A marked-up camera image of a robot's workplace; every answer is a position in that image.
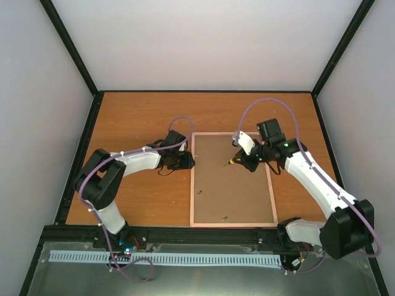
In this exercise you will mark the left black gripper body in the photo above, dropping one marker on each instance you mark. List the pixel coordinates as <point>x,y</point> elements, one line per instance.
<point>178,163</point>

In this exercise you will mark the left black corner post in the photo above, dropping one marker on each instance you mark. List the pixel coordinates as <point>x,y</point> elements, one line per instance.
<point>69,45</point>

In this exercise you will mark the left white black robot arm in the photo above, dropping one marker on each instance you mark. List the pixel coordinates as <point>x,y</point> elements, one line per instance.
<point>99,180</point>

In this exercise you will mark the light blue slotted cable duct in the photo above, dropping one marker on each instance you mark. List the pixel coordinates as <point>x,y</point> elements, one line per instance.
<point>168,259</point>

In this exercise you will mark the right black corner post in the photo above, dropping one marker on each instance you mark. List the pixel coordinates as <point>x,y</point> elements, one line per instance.
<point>355,23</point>

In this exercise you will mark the yellow handled screwdriver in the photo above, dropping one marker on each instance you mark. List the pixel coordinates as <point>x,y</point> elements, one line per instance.
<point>229,162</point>

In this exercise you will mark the black corner post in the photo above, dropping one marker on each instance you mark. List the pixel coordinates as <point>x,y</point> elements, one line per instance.
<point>355,23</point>
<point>69,45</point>

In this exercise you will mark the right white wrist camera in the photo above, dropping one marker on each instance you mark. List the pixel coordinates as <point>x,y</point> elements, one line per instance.
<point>244,141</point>

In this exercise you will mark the small green lit circuit board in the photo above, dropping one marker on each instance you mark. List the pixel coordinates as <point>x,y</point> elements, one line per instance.
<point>129,248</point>

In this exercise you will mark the steel front plate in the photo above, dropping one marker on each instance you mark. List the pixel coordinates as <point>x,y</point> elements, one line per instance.
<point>319,275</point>

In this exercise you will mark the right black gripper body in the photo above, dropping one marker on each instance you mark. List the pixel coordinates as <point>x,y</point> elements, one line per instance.
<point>252,166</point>

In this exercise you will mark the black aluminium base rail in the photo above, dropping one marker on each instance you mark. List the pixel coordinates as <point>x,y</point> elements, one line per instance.
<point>263,239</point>

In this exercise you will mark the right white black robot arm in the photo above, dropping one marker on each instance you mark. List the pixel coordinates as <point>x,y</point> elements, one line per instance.
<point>349,222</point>

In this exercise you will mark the pink picture frame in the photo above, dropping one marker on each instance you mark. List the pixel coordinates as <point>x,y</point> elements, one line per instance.
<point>224,195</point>

